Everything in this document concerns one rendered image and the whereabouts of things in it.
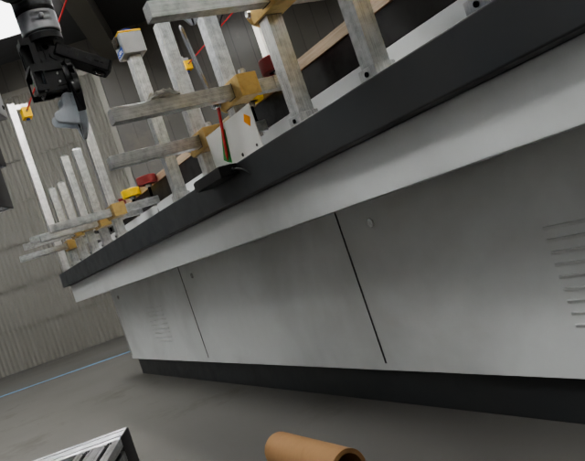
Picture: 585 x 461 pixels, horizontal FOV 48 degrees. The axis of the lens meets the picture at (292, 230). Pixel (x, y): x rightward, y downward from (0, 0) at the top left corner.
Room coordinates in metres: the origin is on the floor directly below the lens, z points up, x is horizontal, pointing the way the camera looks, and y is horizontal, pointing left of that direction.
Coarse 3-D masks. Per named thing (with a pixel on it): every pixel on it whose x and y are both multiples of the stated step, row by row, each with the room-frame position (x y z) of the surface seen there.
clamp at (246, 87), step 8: (248, 72) 1.44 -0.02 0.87; (232, 80) 1.44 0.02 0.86; (240, 80) 1.43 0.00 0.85; (248, 80) 1.44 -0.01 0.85; (256, 80) 1.44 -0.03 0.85; (232, 88) 1.45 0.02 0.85; (240, 88) 1.42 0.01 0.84; (248, 88) 1.43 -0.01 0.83; (256, 88) 1.44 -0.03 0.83; (240, 96) 1.43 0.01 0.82; (248, 96) 1.45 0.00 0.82; (224, 104) 1.51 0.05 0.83; (232, 104) 1.48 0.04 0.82; (224, 112) 1.52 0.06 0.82
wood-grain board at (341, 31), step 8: (376, 0) 1.32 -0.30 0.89; (384, 0) 1.30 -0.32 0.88; (392, 0) 1.29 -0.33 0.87; (376, 8) 1.32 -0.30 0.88; (344, 24) 1.42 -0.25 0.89; (336, 32) 1.45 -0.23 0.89; (344, 32) 1.43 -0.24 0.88; (320, 40) 1.50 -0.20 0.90; (328, 40) 1.48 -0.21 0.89; (336, 40) 1.45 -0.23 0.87; (312, 48) 1.54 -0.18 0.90; (320, 48) 1.51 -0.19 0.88; (328, 48) 1.49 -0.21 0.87; (304, 56) 1.57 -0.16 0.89; (312, 56) 1.55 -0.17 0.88; (320, 56) 1.53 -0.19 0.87; (304, 64) 1.58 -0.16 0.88; (264, 96) 1.78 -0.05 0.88; (256, 104) 1.83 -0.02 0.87; (224, 120) 2.02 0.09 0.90; (184, 160) 2.37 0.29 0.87; (160, 176) 2.62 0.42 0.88; (152, 184) 2.72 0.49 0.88; (128, 200) 3.06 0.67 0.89
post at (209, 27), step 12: (204, 24) 1.49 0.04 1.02; (216, 24) 1.50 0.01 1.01; (204, 36) 1.51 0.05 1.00; (216, 36) 1.50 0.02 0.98; (216, 48) 1.49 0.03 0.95; (216, 60) 1.50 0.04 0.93; (228, 60) 1.50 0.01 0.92; (216, 72) 1.51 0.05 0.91; (228, 72) 1.50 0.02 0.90; (240, 108) 1.50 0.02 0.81
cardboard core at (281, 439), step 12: (276, 444) 1.48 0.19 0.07; (288, 444) 1.44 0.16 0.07; (300, 444) 1.41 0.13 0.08; (312, 444) 1.38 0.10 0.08; (324, 444) 1.35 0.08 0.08; (276, 456) 1.47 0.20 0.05; (288, 456) 1.42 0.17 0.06; (300, 456) 1.38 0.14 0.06; (312, 456) 1.34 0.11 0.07; (324, 456) 1.30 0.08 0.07; (336, 456) 1.27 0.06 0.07; (348, 456) 1.33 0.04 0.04; (360, 456) 1.29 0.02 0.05
